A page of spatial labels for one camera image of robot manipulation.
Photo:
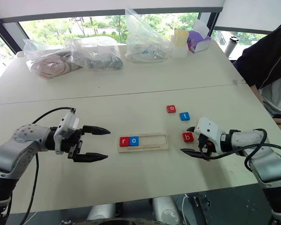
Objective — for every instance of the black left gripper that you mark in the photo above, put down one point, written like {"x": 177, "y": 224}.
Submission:
{"x": 72, "y": 143}

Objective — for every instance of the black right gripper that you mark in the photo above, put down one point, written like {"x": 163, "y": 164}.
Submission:
{"x": 204, "y": 145}

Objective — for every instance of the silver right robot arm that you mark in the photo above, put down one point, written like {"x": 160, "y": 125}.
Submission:
{"x": 269, "y": 164}

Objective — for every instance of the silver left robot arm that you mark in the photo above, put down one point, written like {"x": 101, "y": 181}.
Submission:
{"x": 7, "y": 159}

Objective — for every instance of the red letter b block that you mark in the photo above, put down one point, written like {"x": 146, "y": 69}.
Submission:
{"x": 187, "y": 137}

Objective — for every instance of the blue letter t block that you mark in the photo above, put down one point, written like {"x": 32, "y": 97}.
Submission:
{"x": 184, "y": 116}

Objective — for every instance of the red letter r block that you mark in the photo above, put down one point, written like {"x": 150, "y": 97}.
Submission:
{"x": 124, "y": 141}

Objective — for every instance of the wooden letter tray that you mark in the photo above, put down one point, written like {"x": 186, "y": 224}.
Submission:
{"x": 154, "y": 140}

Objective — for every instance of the red letter o block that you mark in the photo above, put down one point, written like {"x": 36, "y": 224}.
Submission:
{"x": 171, "y": 109}

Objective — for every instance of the blue letter o block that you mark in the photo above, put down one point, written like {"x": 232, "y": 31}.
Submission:
{"x": 134, "y": 141}

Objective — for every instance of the silver rounded robot leg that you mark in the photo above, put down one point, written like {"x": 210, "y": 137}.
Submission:
{"x": 166, "y": 209}
{"x": 100, "y": 212}

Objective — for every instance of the plastic bag with grey contents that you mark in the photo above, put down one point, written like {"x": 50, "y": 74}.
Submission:
{"x": 98, "y": 57}

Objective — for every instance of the clear plastic container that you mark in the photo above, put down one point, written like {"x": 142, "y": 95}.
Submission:
{"x": 179, "y": 52}

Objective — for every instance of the plastic bag with pink contents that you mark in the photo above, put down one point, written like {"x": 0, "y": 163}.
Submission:
{"x": 51, "y": 63}

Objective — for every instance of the purple tissue box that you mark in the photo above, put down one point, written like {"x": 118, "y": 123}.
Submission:
{"x": 197, "y": 41}

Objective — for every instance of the white bottle with black lid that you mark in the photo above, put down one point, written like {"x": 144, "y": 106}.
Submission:
{"x": 231, "y": 47}

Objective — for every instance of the yellow plastic cup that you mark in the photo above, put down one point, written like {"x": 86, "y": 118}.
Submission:
{"x": 180, "y": 37}

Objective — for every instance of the tall clear plastic bag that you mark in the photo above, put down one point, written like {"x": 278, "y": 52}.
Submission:
{"x": 145, "y": 44}

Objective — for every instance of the person in dark jacket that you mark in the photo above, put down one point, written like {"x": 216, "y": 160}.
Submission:
{"x": 264, "y": 58}

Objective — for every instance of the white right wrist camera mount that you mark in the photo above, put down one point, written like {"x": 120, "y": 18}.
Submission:
{"x": 208, "y": 127}

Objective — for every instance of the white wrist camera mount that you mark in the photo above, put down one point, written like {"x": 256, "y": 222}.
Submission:
{"x": 208, "y": 127}
{"x": 68, "y": 124}

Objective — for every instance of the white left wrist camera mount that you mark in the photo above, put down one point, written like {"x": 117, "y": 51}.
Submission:
{"x": 68, "y": 124}

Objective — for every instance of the black metal bracket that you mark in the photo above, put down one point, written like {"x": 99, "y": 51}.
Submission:
{"x": 203, "y": 208}

